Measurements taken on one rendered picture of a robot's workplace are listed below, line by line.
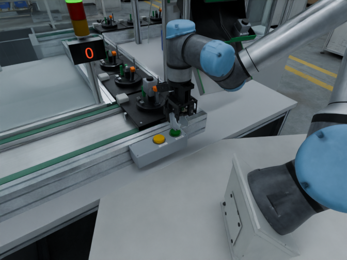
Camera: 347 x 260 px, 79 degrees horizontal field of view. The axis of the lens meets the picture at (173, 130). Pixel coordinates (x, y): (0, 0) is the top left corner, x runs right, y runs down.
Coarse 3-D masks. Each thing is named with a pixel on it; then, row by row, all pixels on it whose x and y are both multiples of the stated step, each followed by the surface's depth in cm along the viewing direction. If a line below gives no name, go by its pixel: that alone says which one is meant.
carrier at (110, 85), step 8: (120, 72) 110; (128, 72) 105; (136, 72) 117; (144, 72) 117; (104, 80) 110; (112, 80) 110; (120, 80) 104; (128, 80) 105; (136, 80) 105; (112, 88) 103; (120, 88) 103; (128, 88) 103; (136, 88) 103
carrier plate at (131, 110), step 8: (128, 96) 97; (136, 96) 97; (120, 104) 92; (128, 104) 92; (128, 112) 88; (136, 112) 88; (144, 112) 88; (152, 112) 88; (160, 112) 88; (136, 120) 84; (144, 120) 84; (152, 120) 84; (160, 120) 85; (144, 128) 82
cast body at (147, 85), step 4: (148, 76) 85; (152, 76) 85; (144, 80) 85; (148, 80) 84; (152, 80) 85; (156, 80) 85; (144, 84) 87; (148, 84) 84; (152, 84) 85; (156, 84) 86; (144, 88) 88; (148, 88) 85; (148, 92) 86; (152, 92) 86
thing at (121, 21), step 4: (120, 20) 200; (128, 20) 197; (132, 20) 200; (140, 20) 200; (124, 24) 196; (128, 24) 196; (132, 24) 195; (140, 24) 196; (144, 24) 196; (128, 28) 189
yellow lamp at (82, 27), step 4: (72, 20) 69; (76, 20) 69; (80, 20) 69; (84, 20) 70; (72, 24) 71; (76, 24) 70; (80, 24) 70; (84, 24) 71; (76, 28) 71; (80, 28) 71; (84, 28) 71; (88, 28) 73; (76, 32) 72; (80, 32) 71; (84, 32) 72; (88, 32) 73
